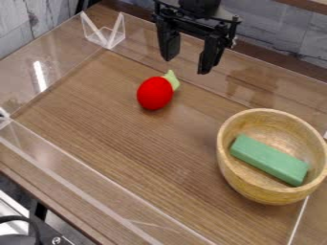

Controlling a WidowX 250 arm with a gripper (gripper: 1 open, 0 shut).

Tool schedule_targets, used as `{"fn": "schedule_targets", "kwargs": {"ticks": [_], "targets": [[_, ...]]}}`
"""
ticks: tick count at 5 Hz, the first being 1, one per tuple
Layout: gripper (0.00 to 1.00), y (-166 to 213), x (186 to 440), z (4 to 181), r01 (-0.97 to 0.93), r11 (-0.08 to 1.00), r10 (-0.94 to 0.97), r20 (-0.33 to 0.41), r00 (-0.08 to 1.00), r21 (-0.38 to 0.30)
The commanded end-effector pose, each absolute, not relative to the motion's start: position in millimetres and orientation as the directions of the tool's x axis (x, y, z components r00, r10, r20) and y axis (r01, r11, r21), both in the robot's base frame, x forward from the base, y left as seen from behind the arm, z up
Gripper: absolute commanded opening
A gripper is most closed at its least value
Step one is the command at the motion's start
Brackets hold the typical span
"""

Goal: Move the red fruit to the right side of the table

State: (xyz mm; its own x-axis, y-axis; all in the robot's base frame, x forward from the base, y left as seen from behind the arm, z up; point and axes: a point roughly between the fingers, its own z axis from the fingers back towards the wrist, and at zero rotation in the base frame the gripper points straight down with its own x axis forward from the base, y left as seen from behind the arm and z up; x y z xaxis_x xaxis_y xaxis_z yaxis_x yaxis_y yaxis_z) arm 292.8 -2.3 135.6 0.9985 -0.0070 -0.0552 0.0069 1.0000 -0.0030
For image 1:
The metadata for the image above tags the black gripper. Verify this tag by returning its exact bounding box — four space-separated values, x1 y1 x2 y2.
154 0 242 75

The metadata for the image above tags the red toy fruit green stem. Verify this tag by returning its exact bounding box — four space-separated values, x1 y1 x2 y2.
136 70 180 110

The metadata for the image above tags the wooden bowl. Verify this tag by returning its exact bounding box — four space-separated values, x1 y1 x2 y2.
216 108 327 206

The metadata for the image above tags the green rectangular block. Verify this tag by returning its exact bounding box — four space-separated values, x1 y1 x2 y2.
230 134 310 187

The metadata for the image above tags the clear acrylic corner bracket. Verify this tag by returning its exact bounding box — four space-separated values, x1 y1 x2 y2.
80 11 126 50

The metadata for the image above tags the clear acrylic tray wall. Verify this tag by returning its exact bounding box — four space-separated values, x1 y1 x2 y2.
0 108 216 245

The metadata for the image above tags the black cable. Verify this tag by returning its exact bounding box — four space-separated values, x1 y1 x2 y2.
0 214 43 245

